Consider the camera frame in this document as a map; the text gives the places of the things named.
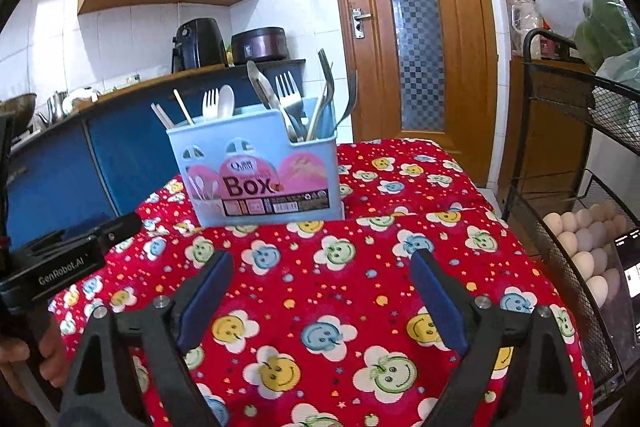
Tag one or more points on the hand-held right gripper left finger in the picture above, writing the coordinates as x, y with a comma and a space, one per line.
207, 297

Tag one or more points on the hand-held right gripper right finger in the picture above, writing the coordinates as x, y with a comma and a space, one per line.
440, 302

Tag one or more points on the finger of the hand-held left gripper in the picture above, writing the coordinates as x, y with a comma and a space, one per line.
117, 229

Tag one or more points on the light blue plastic utensil box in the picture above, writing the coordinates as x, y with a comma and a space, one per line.
260, 144

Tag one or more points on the steel table knife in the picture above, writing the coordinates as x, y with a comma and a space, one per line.
262, 87

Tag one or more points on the plain steel fork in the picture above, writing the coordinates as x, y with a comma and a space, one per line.
287, 89

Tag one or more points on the person's left hand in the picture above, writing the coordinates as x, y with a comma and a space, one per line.
52, 352

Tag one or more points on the blue kitchen counter cabinet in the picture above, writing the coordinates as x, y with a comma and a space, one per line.
125, 147

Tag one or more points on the red smiley flower tablecloth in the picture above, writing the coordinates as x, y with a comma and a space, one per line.
320, 267

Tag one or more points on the steel kettle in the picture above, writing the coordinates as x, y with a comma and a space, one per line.
56, 104

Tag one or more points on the steel wok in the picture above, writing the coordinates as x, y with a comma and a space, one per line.
17, 107

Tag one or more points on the pile of eggs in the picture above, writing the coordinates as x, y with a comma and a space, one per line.
585, 237

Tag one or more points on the brown wooden cabinet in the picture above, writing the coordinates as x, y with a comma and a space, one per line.
555, 157

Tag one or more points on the black smartphone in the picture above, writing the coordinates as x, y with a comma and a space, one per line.
630, 267

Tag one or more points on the black air fryer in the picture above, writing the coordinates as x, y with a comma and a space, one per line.
197, 44

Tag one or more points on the wooden door with glass panel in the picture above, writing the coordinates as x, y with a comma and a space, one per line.
370, 97

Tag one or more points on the dark rice cooker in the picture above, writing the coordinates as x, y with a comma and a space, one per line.
260, 44

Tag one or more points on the red box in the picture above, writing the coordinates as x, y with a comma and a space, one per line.
555, 49

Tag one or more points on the pink white plastic bag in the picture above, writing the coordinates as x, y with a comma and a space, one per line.
525, 24

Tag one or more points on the bag of green vegetables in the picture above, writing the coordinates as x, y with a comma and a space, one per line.
605, 27

